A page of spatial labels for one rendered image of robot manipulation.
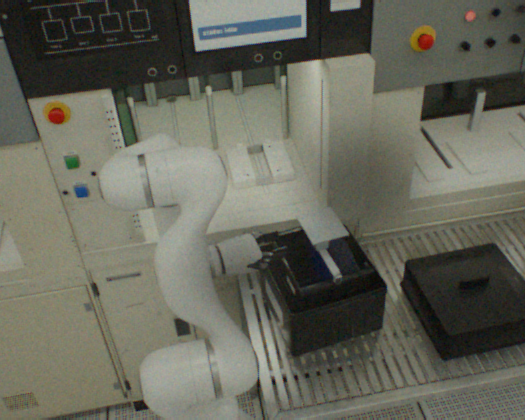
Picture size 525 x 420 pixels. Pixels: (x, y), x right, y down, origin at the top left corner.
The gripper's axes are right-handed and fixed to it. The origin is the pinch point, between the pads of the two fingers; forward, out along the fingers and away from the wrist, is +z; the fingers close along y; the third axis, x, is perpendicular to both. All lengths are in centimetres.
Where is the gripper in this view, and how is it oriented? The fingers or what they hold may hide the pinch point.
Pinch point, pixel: (277, 244)
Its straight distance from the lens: 155.6
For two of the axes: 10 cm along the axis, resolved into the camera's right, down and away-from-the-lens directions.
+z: 9.5, -2.4, 2.2
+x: -0.6, -7.7, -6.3
